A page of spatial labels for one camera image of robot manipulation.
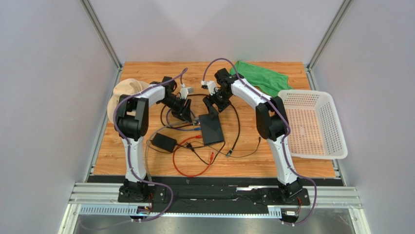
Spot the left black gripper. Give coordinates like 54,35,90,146
159,96,192,124

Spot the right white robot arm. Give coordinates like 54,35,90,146
201,68,301,199

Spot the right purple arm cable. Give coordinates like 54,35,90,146
201,58,318,227

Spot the aluminium frame rail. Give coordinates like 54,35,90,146
59,183,370,234

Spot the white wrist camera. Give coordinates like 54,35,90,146
201,80,217,96
179,84,194,99

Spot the blue ethernet cable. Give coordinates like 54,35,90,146
166,108,202,132

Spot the green cloth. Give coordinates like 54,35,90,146
234,61,293,97

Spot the black power cord with plug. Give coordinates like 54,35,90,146
146,139,227,166

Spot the black network switch box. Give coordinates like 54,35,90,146
199,114,225,145

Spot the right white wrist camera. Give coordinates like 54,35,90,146
201,80,217,96

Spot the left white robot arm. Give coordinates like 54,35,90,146
107,77,192,194

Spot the thin black adapter cable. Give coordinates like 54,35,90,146
181,136,263,159

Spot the grey ethernet cable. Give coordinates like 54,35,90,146
143,119,200,182

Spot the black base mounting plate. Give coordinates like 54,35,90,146
87,176,344,215

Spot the red ethernet cable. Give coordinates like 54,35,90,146
172,135,215,178

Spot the beige bucket hat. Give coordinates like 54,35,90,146
107,78,150,123

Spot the white plastic basket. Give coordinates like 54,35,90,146
278,90,348,160

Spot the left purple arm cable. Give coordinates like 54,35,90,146
112,67,189,223

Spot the black power adapter brick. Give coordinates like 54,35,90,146
151,133,177,153

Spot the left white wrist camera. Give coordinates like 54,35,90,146
179,84,194,99

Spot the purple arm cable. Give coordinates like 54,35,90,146
112,67,189,223
201,58,318,227

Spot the black ethernet cable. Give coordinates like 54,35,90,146
160,94,241,157

